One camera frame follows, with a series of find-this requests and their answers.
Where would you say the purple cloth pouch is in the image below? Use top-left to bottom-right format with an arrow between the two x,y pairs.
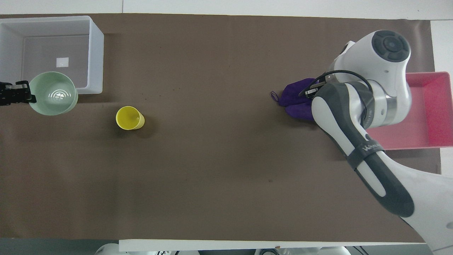
271,78 -> 320,121

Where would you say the yellow plastic cup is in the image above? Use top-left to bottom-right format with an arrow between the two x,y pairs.
116,106 -> 145,130

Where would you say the black cable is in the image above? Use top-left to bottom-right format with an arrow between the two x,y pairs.
299,70 -> 375,123

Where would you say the pale green bowl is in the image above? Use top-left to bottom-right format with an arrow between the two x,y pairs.
28,72 -> 79,116

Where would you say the pink plastic tray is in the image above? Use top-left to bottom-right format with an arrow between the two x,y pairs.
366,72 -> 453,150

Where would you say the white translucent plastic box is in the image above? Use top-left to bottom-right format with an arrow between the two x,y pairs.
0,16 -> 104,95

